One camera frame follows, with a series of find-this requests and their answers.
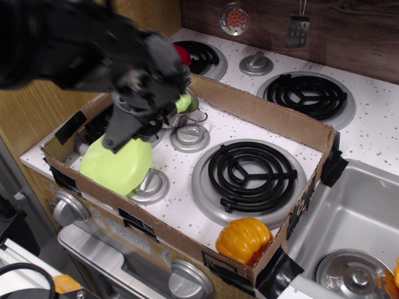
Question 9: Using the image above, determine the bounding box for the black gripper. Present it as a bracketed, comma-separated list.
[102, 32, 190, 153]

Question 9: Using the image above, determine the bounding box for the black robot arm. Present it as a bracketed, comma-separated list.
[1, 1, 190, 152]

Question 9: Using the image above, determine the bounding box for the light green plastic plate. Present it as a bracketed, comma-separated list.
[79, 136, 152, 196]

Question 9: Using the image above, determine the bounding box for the small steel pot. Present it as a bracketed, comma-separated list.
[162, 88, 208, 129]

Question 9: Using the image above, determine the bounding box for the centre silver stove knob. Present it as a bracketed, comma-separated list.
[170, 124, 210, 153]

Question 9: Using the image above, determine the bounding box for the silver stove knob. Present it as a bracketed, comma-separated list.
[127, 168, 170, 206]
[170, 124, 210, 153]
[239, 51, 274, 77]

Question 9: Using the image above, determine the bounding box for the light green toy broccoli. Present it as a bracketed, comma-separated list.
[175, 93, 192, 113]

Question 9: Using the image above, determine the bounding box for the front silver stove knob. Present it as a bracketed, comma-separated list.
[127, 168, 170, 206]

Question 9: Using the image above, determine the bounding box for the red plastic cup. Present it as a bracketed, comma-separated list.
[173, 44, 193, 67]

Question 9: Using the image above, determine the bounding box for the back left black burner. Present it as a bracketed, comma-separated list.
[174, 40, 228, 81]

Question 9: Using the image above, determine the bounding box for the left oven dial knob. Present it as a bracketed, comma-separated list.
[53, 191, 90, 227]

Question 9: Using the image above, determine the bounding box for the oven dial knob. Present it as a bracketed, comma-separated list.
[53, 191, 90, 227]
[168, 259, 214, 299]

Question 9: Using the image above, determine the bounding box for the front right black burner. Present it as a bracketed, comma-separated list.
[191, 139, 307, 229]

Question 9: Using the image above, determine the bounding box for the back silver stove knob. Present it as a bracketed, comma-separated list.
[239, 51, 274, 77]

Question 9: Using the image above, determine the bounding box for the silver oven door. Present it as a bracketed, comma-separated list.
[58, 224, 172, 298]

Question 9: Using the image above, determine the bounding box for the hanging perforated steel ladle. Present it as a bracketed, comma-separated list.
[219, 1, 249, 36]

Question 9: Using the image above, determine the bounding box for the yellow toy bell pepper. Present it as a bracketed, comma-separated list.
[215, 217, 274, 266]

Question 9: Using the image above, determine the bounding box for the right oven dial knob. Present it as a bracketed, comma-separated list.
[168, 259, 214, 299]

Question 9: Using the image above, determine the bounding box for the brown cardboard fence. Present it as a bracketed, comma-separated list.
[42, 75, 340, 290]

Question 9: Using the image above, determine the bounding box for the back right black burner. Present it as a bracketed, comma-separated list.
[257, 71, 356, 130]

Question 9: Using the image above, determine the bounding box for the hanging slotted steel spatula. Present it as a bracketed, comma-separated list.
[285, 0, 310, 49]

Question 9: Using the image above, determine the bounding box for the silver toy sink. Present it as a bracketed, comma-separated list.
[282, 160, 398, 298]

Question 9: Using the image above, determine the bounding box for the steel pot lid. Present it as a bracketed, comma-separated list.
[313, 250, 398, 298]

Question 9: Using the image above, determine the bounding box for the black cable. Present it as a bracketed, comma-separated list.
[0, 263, 56, 299]

